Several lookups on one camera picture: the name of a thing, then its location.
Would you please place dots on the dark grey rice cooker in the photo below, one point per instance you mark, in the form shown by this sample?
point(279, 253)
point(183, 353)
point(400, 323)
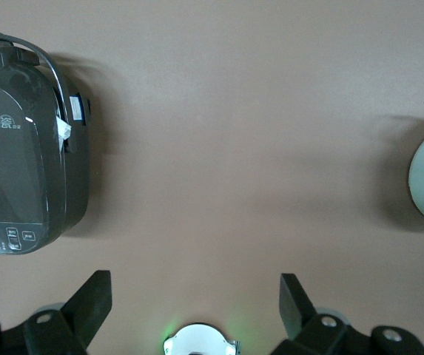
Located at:
point(19, 166)

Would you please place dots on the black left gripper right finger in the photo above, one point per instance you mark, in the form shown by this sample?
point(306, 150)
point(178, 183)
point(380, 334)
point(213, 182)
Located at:
point(296, 307)

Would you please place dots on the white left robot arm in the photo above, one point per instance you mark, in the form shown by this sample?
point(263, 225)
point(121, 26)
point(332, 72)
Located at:
point(200, 342)

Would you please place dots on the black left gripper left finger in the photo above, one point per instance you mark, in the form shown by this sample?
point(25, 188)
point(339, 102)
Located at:
point(86, 307)

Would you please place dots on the brown table mat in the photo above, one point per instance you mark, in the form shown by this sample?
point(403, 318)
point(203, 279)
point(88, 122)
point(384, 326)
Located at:
point(211, 111)

